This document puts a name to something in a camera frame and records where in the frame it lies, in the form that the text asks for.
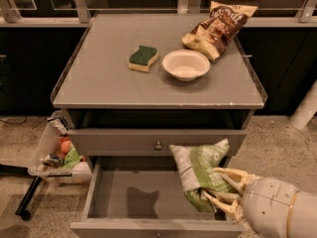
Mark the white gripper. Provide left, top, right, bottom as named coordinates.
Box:
left=202, top=168, right=298, bottom=238

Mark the green jalapeno chip bag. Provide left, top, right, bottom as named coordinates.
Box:
left=169, top=139, right=236, bottom=213

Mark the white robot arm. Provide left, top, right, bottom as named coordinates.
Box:
left=229, top=86, right=317, bottom=238

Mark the open grey middle drawer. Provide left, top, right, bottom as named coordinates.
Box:
left=70, top=157, right=242, bottom=238

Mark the grey drawer cabinet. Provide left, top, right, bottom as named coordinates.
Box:
left=50, top=13, right=268, bottom=238

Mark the brown and cream chip bag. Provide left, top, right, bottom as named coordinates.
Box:
left=182, top=1, right=258, bottom=61

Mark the closed grey top drawer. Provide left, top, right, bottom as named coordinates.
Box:
left=68, top=128, right=247, bottom=157

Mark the white paper bowl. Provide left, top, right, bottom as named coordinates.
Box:
left=162, top=50, right=210, bottom=81

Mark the green and yellow sponge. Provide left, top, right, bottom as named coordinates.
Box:
left=128, top=46, right=158, bottom=72

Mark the green cloth in bin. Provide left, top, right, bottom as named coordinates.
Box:
left=63, top=147, right=82, bottom=169

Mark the orange round object in bin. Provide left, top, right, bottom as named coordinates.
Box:
left=60, top=141, right=71, bottom=154

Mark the clear plastic storage bin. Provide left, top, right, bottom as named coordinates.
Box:
left=28, top=110, right=92, bottom=184

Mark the black wheeled stand leg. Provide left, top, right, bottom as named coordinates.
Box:
left=0, top=165, right=42, bottom=221

